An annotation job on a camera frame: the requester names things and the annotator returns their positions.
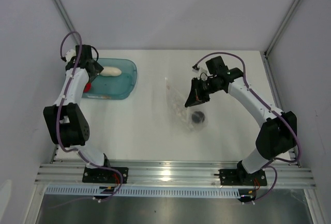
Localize dark round fruit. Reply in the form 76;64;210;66
191;111;205;124

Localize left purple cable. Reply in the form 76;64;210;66
56;31;124;204

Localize red tomato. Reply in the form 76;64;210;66
84;82;92;93

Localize teal plastic tray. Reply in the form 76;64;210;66
82;58;138;100

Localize clear zip top bag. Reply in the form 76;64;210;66
165;78;208;131

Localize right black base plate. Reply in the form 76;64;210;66
215;169;267;186

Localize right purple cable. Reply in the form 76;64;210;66
191;51;303;205

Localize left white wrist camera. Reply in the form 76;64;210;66
64;49;76;62

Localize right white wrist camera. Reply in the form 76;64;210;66
192;65;208;81

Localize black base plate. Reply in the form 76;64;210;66
82;167;129;184
215;169;267;186

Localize aluminium frame post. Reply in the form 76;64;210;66
263;0;303;58
51;0;76;33

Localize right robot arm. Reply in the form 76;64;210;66
185;52;300;185

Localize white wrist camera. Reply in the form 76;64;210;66
192;65;208;81
64;49;76;62

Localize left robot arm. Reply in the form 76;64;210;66
43;44;112;183

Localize aluminium mounting rail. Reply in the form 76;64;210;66
35;159;317;189

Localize purple cable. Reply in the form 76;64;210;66
191;51;303;205
56;31;124;204

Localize left aluminium frame post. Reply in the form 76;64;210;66
51;0;76;33

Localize white slotted cable duct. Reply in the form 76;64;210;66
45;185;240;199

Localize right aluminium frame post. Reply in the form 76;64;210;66
263;0;303;58

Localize white radish with leaves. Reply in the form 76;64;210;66
100;66;122;77

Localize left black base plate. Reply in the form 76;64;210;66
82;167;129;184

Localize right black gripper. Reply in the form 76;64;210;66
185;77;222;108

